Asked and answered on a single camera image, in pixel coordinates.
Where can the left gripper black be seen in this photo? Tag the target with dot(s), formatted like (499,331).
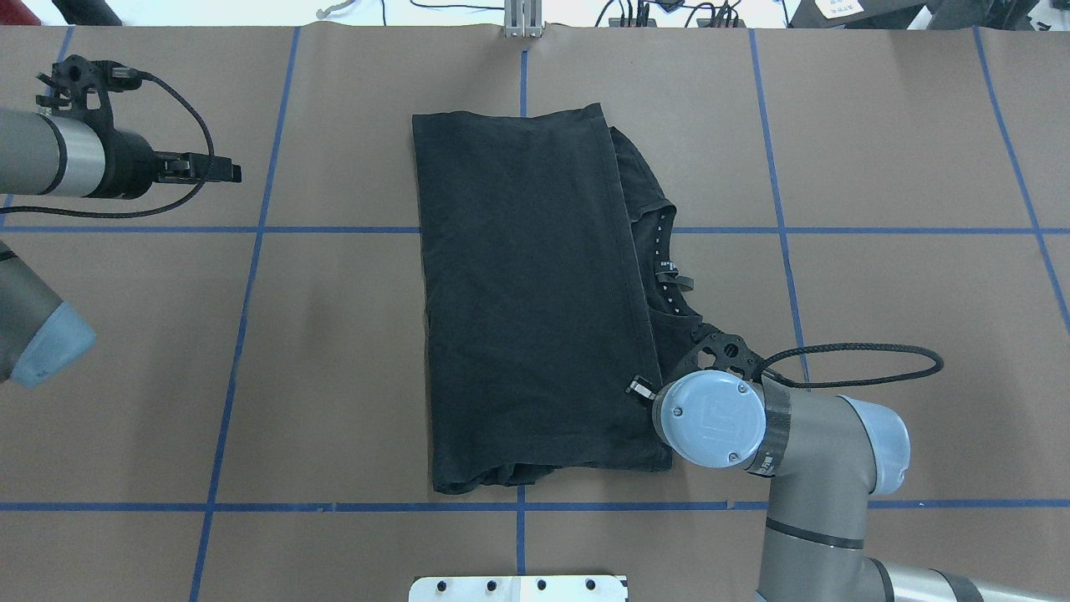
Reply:
(128,163)

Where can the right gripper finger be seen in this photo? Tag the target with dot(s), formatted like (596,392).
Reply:
(642,391)

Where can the black graphic t-shirt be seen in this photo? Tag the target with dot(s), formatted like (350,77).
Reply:
(549,287)

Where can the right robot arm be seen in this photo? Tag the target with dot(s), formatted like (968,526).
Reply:
(824,456)

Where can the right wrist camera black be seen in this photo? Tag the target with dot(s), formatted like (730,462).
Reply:
(709,348)

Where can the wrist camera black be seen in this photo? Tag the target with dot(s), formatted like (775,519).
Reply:
(709,348)
(78,88)

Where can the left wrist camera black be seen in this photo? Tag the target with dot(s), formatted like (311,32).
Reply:
(78,88)

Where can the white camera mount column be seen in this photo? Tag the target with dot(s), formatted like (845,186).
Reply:
(560,587)

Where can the aluminium frame post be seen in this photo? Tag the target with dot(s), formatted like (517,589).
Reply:
(523,19)

